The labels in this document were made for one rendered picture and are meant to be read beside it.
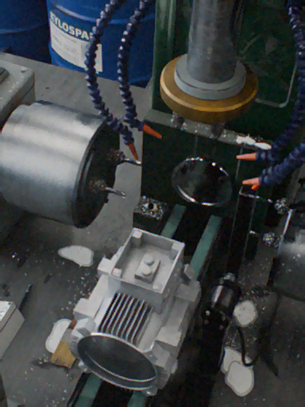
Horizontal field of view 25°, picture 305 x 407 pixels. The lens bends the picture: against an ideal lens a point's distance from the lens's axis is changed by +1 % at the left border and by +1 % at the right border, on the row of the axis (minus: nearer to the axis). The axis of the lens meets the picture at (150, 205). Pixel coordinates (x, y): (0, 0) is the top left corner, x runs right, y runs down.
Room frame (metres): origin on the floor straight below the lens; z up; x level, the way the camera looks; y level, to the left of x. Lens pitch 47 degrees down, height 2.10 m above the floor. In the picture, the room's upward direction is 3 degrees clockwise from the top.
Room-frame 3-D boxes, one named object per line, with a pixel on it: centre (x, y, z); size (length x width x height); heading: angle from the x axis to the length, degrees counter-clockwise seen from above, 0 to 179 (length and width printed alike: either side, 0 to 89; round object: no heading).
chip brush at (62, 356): (0.84, 0.14, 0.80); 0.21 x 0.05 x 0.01; 163
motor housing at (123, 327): (0.73, 0.01, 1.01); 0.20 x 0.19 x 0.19; 161
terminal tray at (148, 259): (0.77, 0.00, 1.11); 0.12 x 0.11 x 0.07; 161
